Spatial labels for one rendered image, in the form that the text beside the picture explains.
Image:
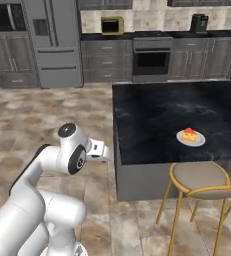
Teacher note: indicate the yellow toaster oven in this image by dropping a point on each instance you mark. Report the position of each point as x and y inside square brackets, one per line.
[112, 26]

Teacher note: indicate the yellow stool with beige seat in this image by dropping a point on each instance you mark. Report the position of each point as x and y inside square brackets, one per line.
[197, 176]

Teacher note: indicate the grey kitchen island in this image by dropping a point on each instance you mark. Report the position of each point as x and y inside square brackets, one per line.
[143, 180]

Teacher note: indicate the grey drawer run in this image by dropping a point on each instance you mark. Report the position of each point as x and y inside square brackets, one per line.
[107, 61]

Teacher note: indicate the grey oven with hob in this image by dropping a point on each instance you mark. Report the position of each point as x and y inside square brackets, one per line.
[152, 58]

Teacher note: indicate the grey base cupboard run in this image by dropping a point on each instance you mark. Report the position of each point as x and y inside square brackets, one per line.
[203, 58]

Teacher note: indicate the grey fridge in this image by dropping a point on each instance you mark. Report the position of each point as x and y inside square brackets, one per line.
[58, 43]

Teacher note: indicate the grey wall cupboard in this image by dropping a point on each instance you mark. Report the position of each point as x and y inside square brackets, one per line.
[205, 2]
[105, 4]

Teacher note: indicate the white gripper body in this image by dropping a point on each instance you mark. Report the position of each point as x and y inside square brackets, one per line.
[107, 154]

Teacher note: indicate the grey tall cupboard run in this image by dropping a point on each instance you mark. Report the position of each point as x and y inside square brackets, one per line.
[10, 56]

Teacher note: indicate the black microwave oven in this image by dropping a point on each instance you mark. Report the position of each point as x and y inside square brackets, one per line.
[3, 17]

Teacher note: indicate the white plate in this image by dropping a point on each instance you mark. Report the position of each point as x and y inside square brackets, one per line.
[196, 141]

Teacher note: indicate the black coffee machine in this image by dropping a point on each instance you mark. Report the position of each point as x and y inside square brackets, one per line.
[199, 23]

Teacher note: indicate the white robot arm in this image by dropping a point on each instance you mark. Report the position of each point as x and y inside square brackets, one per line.
[30, 200]

